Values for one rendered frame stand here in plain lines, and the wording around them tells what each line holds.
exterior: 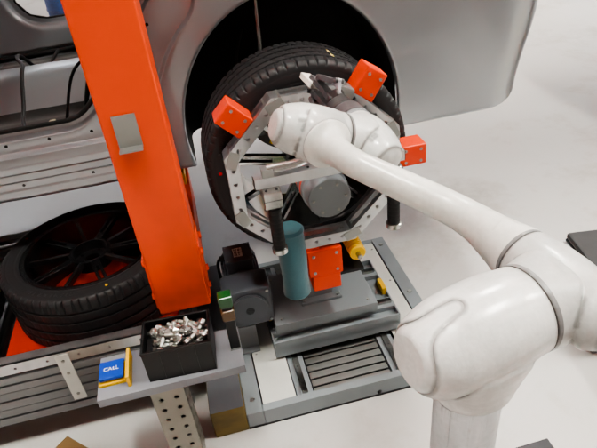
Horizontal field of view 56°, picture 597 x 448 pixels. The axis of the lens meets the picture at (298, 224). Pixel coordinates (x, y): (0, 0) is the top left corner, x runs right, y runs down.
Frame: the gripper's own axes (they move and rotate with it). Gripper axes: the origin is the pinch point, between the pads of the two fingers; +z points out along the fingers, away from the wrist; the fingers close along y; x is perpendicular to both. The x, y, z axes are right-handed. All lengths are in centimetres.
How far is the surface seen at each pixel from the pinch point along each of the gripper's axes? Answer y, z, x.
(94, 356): 110, 10, -40
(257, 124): 18.4, 9.8, -6.3
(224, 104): 15.6, 14.0, -15.6
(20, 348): 129, 34, -61
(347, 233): 49, 0, 32
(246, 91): 12.9, 19.4, -7.8
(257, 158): 34.0, 18.1, 1.3
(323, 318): 91, 1, 40
